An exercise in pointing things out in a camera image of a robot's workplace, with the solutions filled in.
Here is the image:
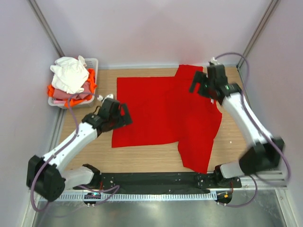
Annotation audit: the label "red t-shirt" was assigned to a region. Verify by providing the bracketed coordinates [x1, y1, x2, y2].
[112, 65, 222, 174]

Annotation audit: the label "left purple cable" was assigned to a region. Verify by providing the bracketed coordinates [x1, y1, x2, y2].
[29, 93, 121, 218]

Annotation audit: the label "white laundry basket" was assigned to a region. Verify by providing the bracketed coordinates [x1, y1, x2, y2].
[48, 58, 98, 109]

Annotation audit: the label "white t-shirt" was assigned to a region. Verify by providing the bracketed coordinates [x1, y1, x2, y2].
[50, 55, 89, 94]

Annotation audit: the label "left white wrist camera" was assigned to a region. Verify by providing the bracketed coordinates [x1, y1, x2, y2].
[97, 94, 116, 102]

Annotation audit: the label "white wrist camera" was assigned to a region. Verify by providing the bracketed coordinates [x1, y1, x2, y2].
[208, 57, 220, 66]
[97, 94, 116, 102]

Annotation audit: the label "orange t-shirt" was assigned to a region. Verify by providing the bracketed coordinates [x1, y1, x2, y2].
[47, 68, 97, 108]

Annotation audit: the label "white slotted cable duct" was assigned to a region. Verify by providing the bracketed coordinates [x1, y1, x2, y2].
[56, 191, 217, 202]

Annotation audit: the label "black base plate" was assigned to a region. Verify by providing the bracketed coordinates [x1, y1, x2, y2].
[72, 171, 242, 195]

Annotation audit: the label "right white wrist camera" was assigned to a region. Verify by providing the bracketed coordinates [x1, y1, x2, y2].
[208, 57, 220, 66]

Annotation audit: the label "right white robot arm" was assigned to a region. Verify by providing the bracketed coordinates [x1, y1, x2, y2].
[189, 63, 285, 187]

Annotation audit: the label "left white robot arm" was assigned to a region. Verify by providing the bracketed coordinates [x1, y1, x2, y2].
[27, 98, 133, 202]

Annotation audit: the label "pink t-shirt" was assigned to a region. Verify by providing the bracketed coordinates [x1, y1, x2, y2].
[52, 81, 96, 101]

